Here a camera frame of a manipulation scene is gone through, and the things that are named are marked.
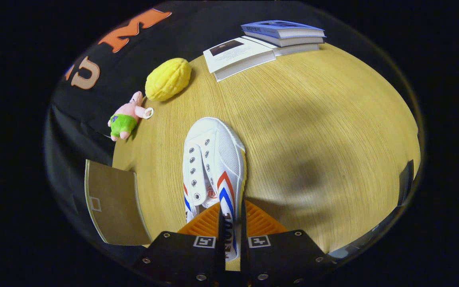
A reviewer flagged plain white book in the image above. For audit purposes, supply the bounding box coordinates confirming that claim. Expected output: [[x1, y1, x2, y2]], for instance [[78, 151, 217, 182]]
[[249, 37, 321, 57]]

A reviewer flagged blue cover book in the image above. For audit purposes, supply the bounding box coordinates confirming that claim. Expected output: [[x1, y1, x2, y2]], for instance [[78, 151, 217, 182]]
[[241, 20, 326, 47]]

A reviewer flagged yellow bread plush toy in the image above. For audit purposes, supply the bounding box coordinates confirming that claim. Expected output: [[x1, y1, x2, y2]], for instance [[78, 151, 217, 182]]
[[145, 58, 192, 102]]

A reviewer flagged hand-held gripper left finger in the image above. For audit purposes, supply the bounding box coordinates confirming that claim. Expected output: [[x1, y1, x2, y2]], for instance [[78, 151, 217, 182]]
[[133, 201, 227, 287]]

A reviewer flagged white book with dark photo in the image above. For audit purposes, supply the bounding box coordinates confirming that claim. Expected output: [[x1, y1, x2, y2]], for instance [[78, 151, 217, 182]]
[[203, 36, 277, 83]]

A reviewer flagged pink starfish plush toy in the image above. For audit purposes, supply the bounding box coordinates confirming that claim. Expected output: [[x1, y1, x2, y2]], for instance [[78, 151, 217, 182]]
[[108, 91, 154, 142]]

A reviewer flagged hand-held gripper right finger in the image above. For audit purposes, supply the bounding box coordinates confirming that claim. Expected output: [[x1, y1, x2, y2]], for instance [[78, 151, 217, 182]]
[[239, 199, 330, 287]]

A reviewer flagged white striped canvas shoe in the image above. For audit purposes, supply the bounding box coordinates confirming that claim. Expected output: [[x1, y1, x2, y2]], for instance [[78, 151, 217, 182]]
[[182, 117, 247, 261]]

